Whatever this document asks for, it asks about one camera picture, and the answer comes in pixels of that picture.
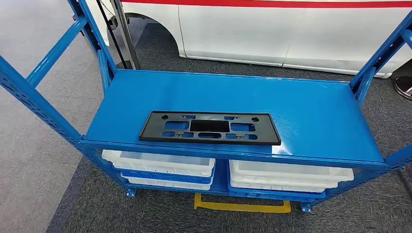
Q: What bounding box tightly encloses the round metal stand base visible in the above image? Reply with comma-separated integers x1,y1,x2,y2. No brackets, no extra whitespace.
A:
393,75,412,101

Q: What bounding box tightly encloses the thin black rod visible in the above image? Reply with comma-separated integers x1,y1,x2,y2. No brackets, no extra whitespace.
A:
96,0,129,70

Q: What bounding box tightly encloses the white vehicle red stripe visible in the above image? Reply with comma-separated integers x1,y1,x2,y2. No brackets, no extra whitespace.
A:
85,0,412,80

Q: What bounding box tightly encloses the blue metal shelf rack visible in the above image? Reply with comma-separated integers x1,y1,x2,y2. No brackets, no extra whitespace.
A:
0,0,412,214

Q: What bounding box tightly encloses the black plastic plate part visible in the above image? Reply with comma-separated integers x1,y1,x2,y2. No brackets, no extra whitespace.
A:
139,111,282,146

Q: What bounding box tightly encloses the silver metal stand pole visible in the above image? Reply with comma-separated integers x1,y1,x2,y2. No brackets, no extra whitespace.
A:
111,0,141,70

